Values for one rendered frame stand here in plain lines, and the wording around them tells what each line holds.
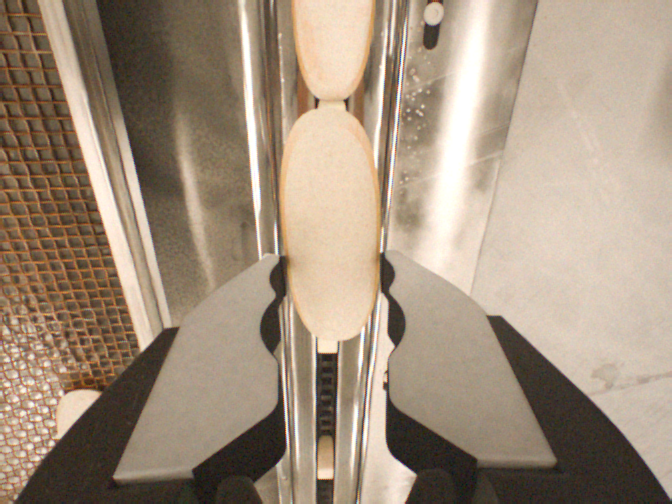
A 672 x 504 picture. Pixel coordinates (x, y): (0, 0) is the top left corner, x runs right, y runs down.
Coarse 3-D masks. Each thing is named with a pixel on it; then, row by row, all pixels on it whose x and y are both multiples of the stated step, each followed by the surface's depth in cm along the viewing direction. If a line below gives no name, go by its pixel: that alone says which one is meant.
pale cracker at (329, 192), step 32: (320, 128) 12; (352, 128) 12; (288, 160) 13; (320, 160) 12; (352, 160) 12; (288, 192) 13; (320, 192) 13; (352, 192) 13; (288, 224) 13; (320, 224) 13; (352, 224) 13; (288, 256) 14; (320, 256) 14; (352, 256) 14; (320, 288) 15; (352, 288) 14; (320, 320) 15; (352, 320) 15
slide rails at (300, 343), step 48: (288, 0) 17; (384, 0) 17; (288, 48) 18; (384, 48) 18; (288, 96) 19; (384, 96) 19; (384, 144) 20; (288, 288) 24; (288, 336) 26; (288, 384) 28; (336, 432) 31; (336, 480) 34
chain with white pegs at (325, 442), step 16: (320, 352) 24; (320, 368) 29; (320, 384) 29; (320, 400) 30; (320, 416) 31; (320, 432) 32; (320, 448) 32; (320, 464) 30; (320, 480) 36; (320, 496) 37
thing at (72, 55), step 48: (48, 0) 13; (0, 48) 14; (0, 96) 14; (96, 96) 14; (0, 144) 15; (96, 144) 15; (96, 192) 16; (96, 240) 18; (0, 288) 18; (96, 288) 19; (144, 288) 19; (0, 336) 19; (96, 336) 20; (144, 336) 20; (48, 384) 21; (96, 384) 22; (0, 432) 22; (48, 432) 23; (0, 480) 24
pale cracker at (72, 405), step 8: (72, 392) 21; (80, 392) 21; (88, 392) 21; (96, 392) 21; (64, 400) 21; (72, 400) 21; (80, 400) 21; (88, 400) 21; (64, 408) 21; (72, 408) 21; (80, 408) 21; (56, 416) 22; (64, 416) 21; (72, 416) 21; (64, 424) 21; (64, 432) 22
